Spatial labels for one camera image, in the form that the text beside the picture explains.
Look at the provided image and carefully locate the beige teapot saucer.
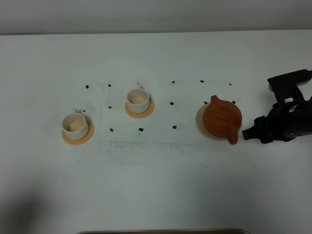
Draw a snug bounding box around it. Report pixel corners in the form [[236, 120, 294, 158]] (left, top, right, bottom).
[[195, 104, 228, 141]]

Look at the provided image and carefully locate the orange coaster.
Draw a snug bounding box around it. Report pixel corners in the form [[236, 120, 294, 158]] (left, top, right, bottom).
[[125, 98, 155, 118], [62, 119, 94, 145]]

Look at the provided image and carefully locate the brown clay teapot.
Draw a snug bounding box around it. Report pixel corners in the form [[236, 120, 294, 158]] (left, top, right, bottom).
[[202, 95, 242, 144]]

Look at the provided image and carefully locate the white teacup centre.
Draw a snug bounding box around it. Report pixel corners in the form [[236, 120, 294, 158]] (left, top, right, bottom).
[[126, 83, 150, 114]]

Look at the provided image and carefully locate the brown tray edge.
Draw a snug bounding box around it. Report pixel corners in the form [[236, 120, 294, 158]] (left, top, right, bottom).
[[79, 228, 250, 234]]

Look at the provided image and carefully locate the white teacup left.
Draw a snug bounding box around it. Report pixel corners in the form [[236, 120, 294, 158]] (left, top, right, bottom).
[[62, 108, 89, 140]]

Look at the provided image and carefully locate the orange coaster left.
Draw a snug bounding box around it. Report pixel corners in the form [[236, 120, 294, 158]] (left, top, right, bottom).
[[62, 119, 94, 145]]

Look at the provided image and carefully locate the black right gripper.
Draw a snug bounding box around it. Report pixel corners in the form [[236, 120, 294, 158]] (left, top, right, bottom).
[[242, 98, 312, 144]]

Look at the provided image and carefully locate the white teacup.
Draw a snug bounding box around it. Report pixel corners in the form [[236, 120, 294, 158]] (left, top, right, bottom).
[[126, 83, 150, 114], [62, 108, 89, 140]]

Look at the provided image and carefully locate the orange coaster centre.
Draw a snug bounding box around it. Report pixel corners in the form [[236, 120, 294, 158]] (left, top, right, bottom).
[[125, 98, 155, 118]]

